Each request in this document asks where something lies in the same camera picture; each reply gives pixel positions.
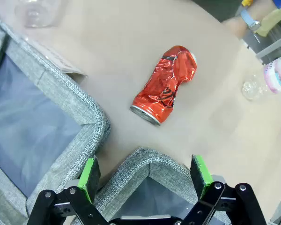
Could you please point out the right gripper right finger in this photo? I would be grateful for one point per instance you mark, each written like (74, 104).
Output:
(201, 175)

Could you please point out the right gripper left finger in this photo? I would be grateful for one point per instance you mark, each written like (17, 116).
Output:
(87, 178)

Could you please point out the crushed red drink can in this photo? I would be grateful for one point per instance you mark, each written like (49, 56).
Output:
(168, 84)

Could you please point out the person bare forearm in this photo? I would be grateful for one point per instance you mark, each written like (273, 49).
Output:
(262, 9)

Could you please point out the grey fabric basket with label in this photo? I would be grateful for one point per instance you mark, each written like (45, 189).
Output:
(61, 89)

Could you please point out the person bare hand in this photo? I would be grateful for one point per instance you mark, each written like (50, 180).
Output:
(236, 25)

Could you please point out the white paper label card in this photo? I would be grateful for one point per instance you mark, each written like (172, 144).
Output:
(56, 58)

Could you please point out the clear bottle with pink label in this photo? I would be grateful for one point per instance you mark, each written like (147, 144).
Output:
(276, 75)

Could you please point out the light blue wristwatch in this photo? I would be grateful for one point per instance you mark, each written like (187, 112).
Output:
(248, 18)

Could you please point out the clear plastic bottle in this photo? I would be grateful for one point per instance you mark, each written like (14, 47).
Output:
(37, 14)

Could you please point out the grey metal frame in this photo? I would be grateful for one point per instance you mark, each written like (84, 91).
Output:
(271, 50)

